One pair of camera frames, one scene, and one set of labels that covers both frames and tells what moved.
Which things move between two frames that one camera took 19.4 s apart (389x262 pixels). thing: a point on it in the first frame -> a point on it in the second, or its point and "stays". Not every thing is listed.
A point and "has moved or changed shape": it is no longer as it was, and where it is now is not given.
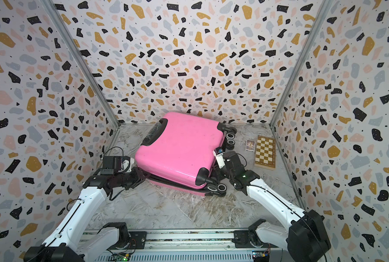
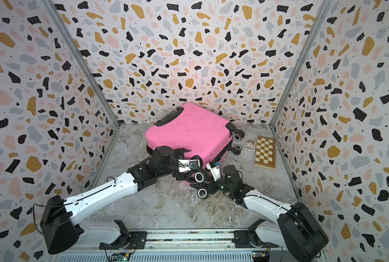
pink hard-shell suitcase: [177, 150] has moved or changed shape
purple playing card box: [250, 146] stays
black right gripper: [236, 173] -> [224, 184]
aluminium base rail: [187, 246] stays
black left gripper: [138, 177] -> [178, 153]
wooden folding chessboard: [265, 155] stays
